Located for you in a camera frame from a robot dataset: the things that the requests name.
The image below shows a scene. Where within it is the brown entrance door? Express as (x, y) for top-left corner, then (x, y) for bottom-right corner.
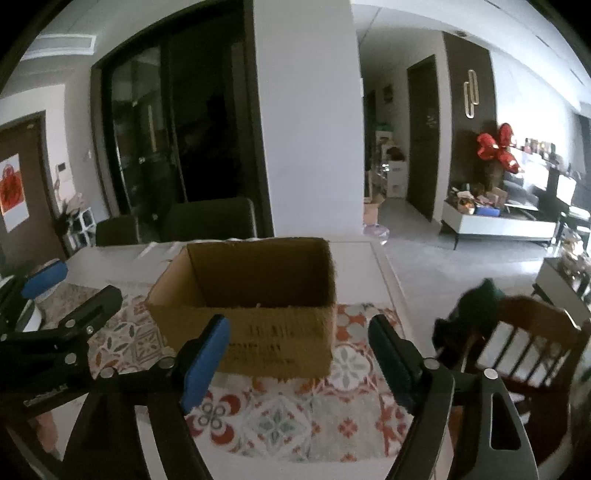
(1, 112), (67, 277)

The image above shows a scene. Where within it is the red fu poster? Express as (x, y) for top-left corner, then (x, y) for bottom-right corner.
(0, 154), (29, 232)

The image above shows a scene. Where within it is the dark chair far left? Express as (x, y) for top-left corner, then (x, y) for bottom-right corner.
(96, 215), (139, 247)

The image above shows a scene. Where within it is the dark chair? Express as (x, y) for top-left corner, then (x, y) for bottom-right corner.
(159, 197), (257, 242)
(96, 215), (139, 247)

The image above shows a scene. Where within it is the dark garment on chair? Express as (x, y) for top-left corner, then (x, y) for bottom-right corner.
(432, 279), (505, 369)

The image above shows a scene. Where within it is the patterned table runner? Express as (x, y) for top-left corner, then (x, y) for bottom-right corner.
(39, 283), (412, 463)

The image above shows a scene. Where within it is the brown wooden chair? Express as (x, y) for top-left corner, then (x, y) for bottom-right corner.
(469, 294), (591, 416)

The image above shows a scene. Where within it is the coffee table with items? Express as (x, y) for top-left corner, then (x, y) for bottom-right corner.
(532, 227), (590, 323)

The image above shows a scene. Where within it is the dark chair far right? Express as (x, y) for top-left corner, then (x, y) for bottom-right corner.
(159, 197), (257, 242)

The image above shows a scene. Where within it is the dark glass sliding door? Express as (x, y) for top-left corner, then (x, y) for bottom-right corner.
(90, 1), (274, 237)

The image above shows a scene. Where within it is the white tv cabinet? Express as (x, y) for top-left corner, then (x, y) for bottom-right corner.
(441, 203), (556, 249)

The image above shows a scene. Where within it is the brown cardboard box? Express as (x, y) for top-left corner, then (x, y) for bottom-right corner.
(145, 237), (337, 380)

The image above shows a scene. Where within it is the red foil balloon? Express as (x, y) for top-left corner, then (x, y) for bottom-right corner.
(477, 123), (520, 174)

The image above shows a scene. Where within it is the dark hallway door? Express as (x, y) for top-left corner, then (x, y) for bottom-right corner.
(407, 55), (440, 221)

